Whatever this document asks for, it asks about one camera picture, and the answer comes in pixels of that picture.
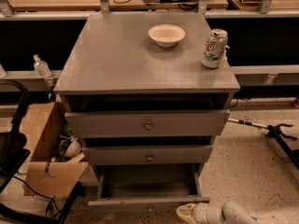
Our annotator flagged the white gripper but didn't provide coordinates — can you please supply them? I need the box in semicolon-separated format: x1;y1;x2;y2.
176;203;224;224

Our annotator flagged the grey bottom drawer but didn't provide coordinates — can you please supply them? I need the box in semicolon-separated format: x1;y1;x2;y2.
89;163;209;210

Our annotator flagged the grey drawer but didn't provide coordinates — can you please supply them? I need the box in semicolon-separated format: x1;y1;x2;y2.
83;145;212;165
65;110;229;138
89;163;209;210

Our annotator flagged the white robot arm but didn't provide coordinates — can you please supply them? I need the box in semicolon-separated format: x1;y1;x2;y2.
176;202;260;224

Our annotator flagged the grey middle drawer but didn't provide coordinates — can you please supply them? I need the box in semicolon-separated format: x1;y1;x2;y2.
83;145;212;165

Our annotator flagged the grey top drawer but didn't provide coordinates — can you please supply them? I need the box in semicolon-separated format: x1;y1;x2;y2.
65;110;229;138

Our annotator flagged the grey wooden drawer cabinet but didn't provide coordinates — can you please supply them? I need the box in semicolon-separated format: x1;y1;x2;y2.
53;11;241;185

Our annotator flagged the silver pole with black grip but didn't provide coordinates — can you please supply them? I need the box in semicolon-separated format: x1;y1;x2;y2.
228;119;268;129

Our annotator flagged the black metal stand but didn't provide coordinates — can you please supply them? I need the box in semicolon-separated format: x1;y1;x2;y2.
267;123;299;169

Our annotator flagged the white cup in box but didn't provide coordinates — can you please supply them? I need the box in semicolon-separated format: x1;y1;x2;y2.
64;136;81;158

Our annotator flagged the brown cardboard box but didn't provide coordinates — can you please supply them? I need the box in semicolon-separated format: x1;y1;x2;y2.
21;103;88;197

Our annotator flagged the green white soda can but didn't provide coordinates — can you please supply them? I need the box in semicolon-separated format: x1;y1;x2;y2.
202;29;228;69

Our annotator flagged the clear plastic bottle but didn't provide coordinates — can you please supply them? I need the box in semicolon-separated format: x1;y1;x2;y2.
33;54;51;77

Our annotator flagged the black floor cable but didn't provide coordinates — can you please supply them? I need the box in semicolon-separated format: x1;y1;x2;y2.
12;175;68;219

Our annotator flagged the black chair frame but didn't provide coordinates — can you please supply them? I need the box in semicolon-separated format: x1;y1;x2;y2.
0;80;30;193

